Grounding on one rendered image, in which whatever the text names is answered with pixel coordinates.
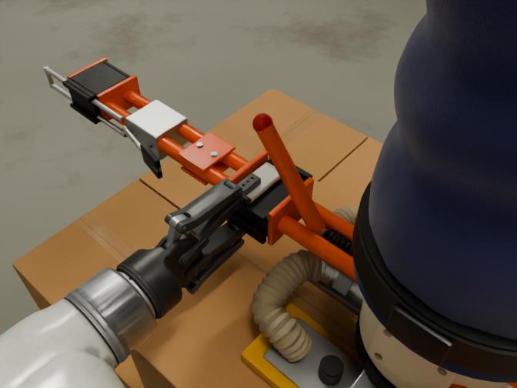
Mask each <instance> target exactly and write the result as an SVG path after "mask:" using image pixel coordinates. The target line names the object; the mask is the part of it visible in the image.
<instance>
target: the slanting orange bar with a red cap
mask: <svg viewBox="0 0 517 388"><path fill-rule="evenodd" d="M252 125H253V129H254V130H255V131H256V132H257V134H258V137H259V138H260V140H261V141H262V144H263V145H264V147H265V150H266V152H267V153H268V154H269V157H270V159H271V160H272V163H273V165H274V166H275V168H276V170H277V172H278V174H279V176H280V178H281V179H282V181H283V183H284V185H285V187H286V189H287V191H288V192H289V195H290V196H291V198H292V201H293V202H294V203H295V206H296V208H297V210H298V211H299V214H300V216H301V217H302V219H303V221H304V223H305V225H306V227H307V228H309V229H310V230H312V231H313V232H315V233H318V232H321V231H322V230H323V229H324V228H325V223H324V221H323V219H322V217H321V215H320V213H319V211H318V209H317V207H316V205H315V203H314V202H313V200H312V197H311V196H310V194H309V191H308V190H307V188H306V186H305V183H304V182H303V180H302V178H301V176H300V175H299V172H298V170H297V168H296V167H295V164H294V162H293V161H292V158H291V156H290V155H289V153H288V151H287V149H286V147H285V145H284V143H283V141H282V139H281V137H280V135H279V133H278V131H277V129H276V128H275V126H274V124H273V121H272V118H271V117H270V116H269V115H268V114H265V113H261V114H258V115H257V116H256V117H255V118H254V119H253V123H252Z"/></svg>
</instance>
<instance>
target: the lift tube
mask: <svg viewBox="0 0 517 388"><path fill-rule="evenodd" d="M426 7H427V13H426V14H425V15H424V17H423V18H422V20H421V21H420V22H419V23H418V24H417V26H416V27H415V29H414V31H413V33H412V34H411V36H410V37H409V40H408V41H407V43H406V46H405V48H404V50H403V53H402V55H401V58H400V59H399V63H398V65H397V69H396V73H395V81H394V102H395V112H396V115H397V121H396V122H395V124H394V126H393V127H392V128H391V130H390V132H389V133H388V135H387V137H386V139H385V141H384V144H383V146H382V149H381V152H380V154H379V158H378V161H377V163H376V166H375V170H374V172H373V175H372V183H371V189H370V197H369V223H370V226H371V229H372V233H373V236H374V238H375V241H376V244H377V246H378V248H379V251H380V253H381V255H382V258H383V260H384V262H385V265H386V267H387V269H388V270H389V271H390V272H391V274H392V275H393V276H394V277H395V278H396V279H397V280H398V281H399V282H400V283H401V284H402V285H403V286H404V287H405V288H406V289H408V290H409V291H410V292H411V293H413V294H414V295H415V296H417V297H418V298H419V299H420V300H421V301H423V303H425V304H426V305H427V306H428V307H430V308H431V309H432V310H434V311H436V312H437V313H439V314H441V315H443V316H444V317H446V318H447V319H450V320H451V321H453V322H456V323H460V324H462V325H466V326H470V327H472V328H475V329H480V330H482V331H485V332H487V333H491V334H494V335H496V336H502V337H505V338H509V339H512V340H517V0H426ZM440 367H441V368H444V369H446V370H448V371H450V372H453V373H457V374H460V375H463V376H467V377H470V378H473V379H477V380H485V381H490V382H495V383H517V377H508V376H496V375H491V374H486V373H479V372H476V371H474V370H469V369H466V368H464V367H460V366H456V365H455V364H453V363H450V362H448V361H446V360H444V362H443V363H442V365H440Z"/></svg>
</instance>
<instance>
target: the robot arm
mask: <svg viewBox="0 0 517 388"><path fill-rule="evenodd" d="M280 179H281V178H280V176H279V174H278V172H277V170H276V168H275V167H274V166H273V165H271V164H270V163H268V162H266V163H265V164H264V165H262V166H261V167H260V168H258V169H257V170H255V171H254V172H253V173H252V174H250V175H248V176H247V177H245V178H244V179H243V180H242V181H241V182H239V183H238V184H237V185H236V184H235V183H234V182H232V181H231V180H229V179H227V178H225V179H223V180H222V181H221V182H219V183H218V184H216V185H215V186H213V187H212V188H211V189H209V190H208V191H206V192H204V193H203V194H202V195H200V196H199V197H198V198H196V199H195V200H193V201H192V202H190V203H189V204H188V205H187V206H185V207H183V208H182V209H180V210H177V211H174V212H170V213H169V214H168V215H167V216H166V217H165V222H166V223H168V224H169V229H168V235H167V236H165V237H163V238H162V239H161V241H160V242H159V243H158V245H157V246H156V247H155V248H154V249H138V250H137V251H136V252H134V253H133V254H131V255H130V256H129V257H128V258H127V259H125V260H124V261H123V262H121V263H120V264H118V265H117V269H116V270H115V269H113V268H109V267H105V268H103V269H101V270H100V271H99V272H97V273H96V274H95V275H94V276H92V277H91V278H90V279H88V280H87V281H85V282H84V283H83V284H81V285H80V286H79V287H78V288H76V289H75V290H72V291H71V292H70V293H68V294H67V296H66V297H64V298H63V299H61V300H59V301H58V302H57V303H55V304H53V305H51V306H49V307H47V308H45V309H42V310H39V311H37V312H35V313H33V314H31V315H30V316H28V317H26V318H24V319H23V320H21V321H20V322H18V323H16V324H15V325H14V326H13V327H11V328H10V329H8V330H7V331H5V332H4V333H3V334H2V335H1V336H0V388H126V387H125V385H124V384H123V382H122V381H121V380H120V378H119V376H118V374H117V373H116V371H115V368H116V367H117V366H118V365H119V364H120V363H122V362H124V361H125V360H126V359H127V358H128V356H129V355H130V354H131V353H133V352H134V351H135V350H136V349H137V348H138V347H139V346H141V345H142V344H143V343H144V342H145V341H146V340H147V339H148V338H149V337H150V336H151V335H152V334H154V333H155V331H156V330H157V327H158V325H157V321H156V319H161V318H162V317H163V316H164V315H165V314H166V313H167V312H169V311H170V310H171V309H172V308H173V307H174V306H176V305H177V304H178V303H179V302H180V301H181V300H182V288H184V289H186V290H187V291H188V292H189V293H191V294H194V293H196V291H197V290H198V289H199V287H200V286H201V285H202V284H203V283H204V281H206V280H207V278H209V277H210V275H212V274H213V273H214V271H216V270H217V269H218V268H219V267H220V266H221V265H222V264H223V263H224V262H225V261H227V260H228V259H229V258H230V257H231V256H232V255H233V254H234V253H235V252H236V251H238V250H239V249H240V248H241V247H242V246H243V245H244V242H245V240H244V239H242V237H243V236H244V235H245V234H246V233H245V232H244V231H242V230H241V229H240V228H238V227H237V226H235V225H234V224H232V223H231V222H229V221H228V220H227V219H228V218H229V217H230V216H231V215H232V214H233V213H234V212H235V211H236V210H237V209H238V208H239V207H240V206H241V205H242V204H243V203H246V204H247V205H249V204H250V203H251V202H253V201H254V200H255V199H257V198H258V197H259V196H260V195H261V194H262V193H263V192H264V191H266V190H267V189H268V188H270V187H271V186H272V185H273V184H275V183H276V182H277V181H278V180H280ZM226 220H227V223H225V224H224V225H222V224H223V223H224V222H225V221H226ZM192 234H193V235H192ZM195 236H196V237H195ZM232 244H233V245H232Z"/></svg>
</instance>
